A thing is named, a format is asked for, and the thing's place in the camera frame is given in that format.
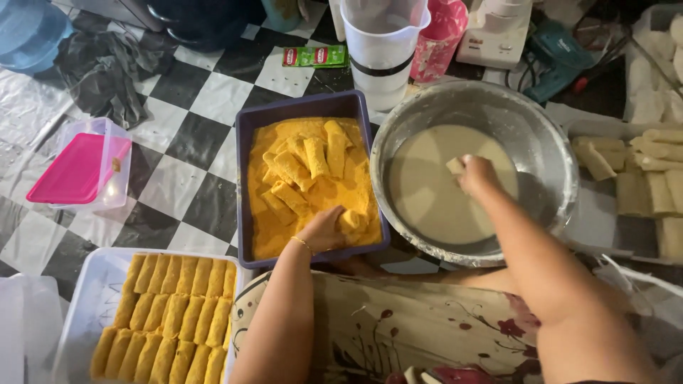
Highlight dark cooking pot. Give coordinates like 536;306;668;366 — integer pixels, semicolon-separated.
145;0;266;54

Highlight grey crumpled cloth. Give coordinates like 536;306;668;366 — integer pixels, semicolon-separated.
52;24;179;130

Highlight pink container lid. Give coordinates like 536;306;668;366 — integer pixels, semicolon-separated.
25;132;132;206

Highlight thin gold bracelet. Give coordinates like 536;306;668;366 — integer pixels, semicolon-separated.
290;236;316;257

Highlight clear tray of plain rolls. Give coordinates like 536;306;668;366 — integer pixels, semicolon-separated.
563;119;683;263

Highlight crumbed spring roll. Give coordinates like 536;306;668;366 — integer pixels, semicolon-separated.
339;208;370;236

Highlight clear plastic food container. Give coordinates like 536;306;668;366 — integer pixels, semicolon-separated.
48;117;133;213

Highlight black power cable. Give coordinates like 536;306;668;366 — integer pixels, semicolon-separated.
504;52;539;92

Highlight pink patterned tumbler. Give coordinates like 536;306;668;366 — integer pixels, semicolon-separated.
409;0;470;85

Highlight white tub of plain rolls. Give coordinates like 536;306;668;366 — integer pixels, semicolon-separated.
623;4;683;125

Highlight teal power drill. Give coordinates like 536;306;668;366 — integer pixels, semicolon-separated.
522;18;597;105

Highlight pale liquid batter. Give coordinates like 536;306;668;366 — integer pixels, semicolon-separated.
387;124;520;246

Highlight white plastic bag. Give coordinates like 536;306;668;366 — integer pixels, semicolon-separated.
591;253;683;326

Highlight purple rectangular tray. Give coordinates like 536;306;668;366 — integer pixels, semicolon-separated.
235;90;392;271

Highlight person's floral clothing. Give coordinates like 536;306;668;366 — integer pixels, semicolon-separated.
229;268;546;384

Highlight clear plastic tray lid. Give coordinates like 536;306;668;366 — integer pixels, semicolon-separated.
0;272;65;384

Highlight green sachet strip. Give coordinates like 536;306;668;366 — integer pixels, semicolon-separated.
281;44;349;69

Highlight person's left hand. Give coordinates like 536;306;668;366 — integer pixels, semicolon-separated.
296;205;349;256

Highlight person's right hand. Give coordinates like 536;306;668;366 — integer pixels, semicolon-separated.
457;154;505;198

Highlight pile of crumb-coated rolls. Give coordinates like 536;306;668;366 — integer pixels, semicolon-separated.
260;120;355;227

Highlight white plastic tray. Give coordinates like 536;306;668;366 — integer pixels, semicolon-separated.
51;246;247;384

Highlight blue water gallon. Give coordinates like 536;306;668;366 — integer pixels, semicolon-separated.
0;0;74;74

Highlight orange breadcrumbs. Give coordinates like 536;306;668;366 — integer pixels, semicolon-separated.
247;117;384;261

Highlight clear plastic measuring jug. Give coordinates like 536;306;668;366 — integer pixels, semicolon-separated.
339;0;432;113

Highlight rows of finished breaded rolls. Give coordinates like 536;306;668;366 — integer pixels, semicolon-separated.
89;253;239;384

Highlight teal cup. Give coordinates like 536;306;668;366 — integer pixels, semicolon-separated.
260;0;305;33

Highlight white blender base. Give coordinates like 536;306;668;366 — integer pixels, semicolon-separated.
456;0;535;70

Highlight large metal bowl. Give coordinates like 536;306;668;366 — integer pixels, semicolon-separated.
369;80;581;269

